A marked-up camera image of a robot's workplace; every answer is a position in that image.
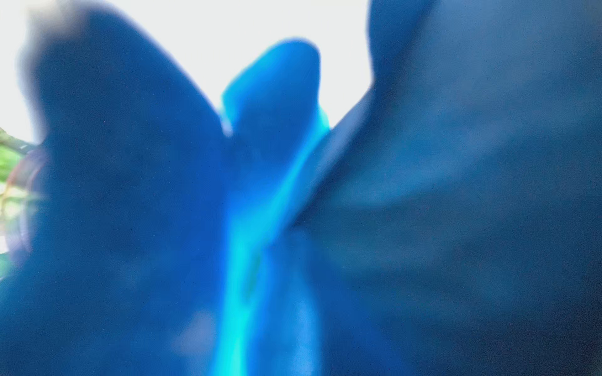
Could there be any blue rose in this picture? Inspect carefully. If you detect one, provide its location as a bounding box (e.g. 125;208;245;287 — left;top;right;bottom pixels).
1;1;601;375

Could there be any right vase bouquet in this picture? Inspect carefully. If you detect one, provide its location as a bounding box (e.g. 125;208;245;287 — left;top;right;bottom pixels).
0;128;36;185

